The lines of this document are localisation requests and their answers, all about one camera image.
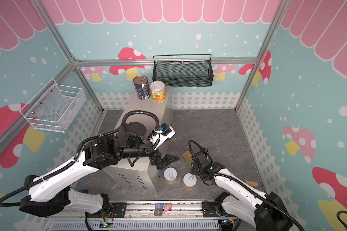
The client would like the white wire mesh basket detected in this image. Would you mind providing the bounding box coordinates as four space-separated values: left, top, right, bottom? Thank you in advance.
19 79 86 133

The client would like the gold flat sardine tin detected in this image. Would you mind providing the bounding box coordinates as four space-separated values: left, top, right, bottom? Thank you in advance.
182 151 193 168

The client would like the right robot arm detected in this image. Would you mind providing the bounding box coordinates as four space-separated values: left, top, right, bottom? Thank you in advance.
188 140 304 231

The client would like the yellow can pull-tab lid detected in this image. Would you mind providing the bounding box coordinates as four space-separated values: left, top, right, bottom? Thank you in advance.
163 167 177 184
183 173 197 190

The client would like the black wire mesh basket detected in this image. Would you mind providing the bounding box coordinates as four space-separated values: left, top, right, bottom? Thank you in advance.
152 54 214 88

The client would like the green circuit board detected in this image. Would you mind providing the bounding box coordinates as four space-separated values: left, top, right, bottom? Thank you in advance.
100 221 113 229

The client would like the dark blue tall can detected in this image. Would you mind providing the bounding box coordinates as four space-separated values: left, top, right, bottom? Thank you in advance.
133 76 150 100

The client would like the grey small block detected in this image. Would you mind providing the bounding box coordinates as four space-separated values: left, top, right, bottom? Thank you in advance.
154 203 164 217

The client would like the pink small object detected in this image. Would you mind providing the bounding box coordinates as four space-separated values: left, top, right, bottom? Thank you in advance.
163 203 172 213

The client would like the yellow can white lid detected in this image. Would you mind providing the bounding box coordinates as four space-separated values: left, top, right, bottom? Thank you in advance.
150 81 166 103

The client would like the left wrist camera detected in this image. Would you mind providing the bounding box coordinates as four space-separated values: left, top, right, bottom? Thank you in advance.
148 123 175 150

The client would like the wooden toy hammer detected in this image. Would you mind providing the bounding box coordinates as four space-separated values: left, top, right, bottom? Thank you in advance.
245 181 259 188

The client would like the grey metal cabinet counter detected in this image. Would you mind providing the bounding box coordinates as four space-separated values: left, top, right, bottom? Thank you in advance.
99 87 173 193

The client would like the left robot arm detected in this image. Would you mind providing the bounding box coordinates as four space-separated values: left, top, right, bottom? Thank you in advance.
0 110 179 217

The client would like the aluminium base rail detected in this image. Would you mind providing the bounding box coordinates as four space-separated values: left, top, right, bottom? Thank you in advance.
41 200 254 231

